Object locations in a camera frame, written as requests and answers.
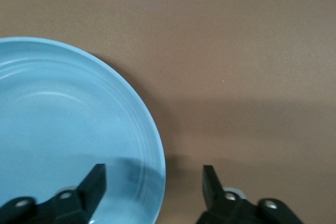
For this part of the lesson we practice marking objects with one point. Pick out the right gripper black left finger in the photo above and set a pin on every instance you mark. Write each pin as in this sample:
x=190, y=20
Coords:
x=89, y=195

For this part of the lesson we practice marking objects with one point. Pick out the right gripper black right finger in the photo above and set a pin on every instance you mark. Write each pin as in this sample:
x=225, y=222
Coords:
x=215, y=203

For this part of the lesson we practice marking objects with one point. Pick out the blue plate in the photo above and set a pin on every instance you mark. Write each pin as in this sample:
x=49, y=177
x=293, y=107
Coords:
x=65, y=116

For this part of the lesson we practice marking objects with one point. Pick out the brown table cloth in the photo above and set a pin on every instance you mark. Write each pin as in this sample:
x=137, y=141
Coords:
x=236, y=51

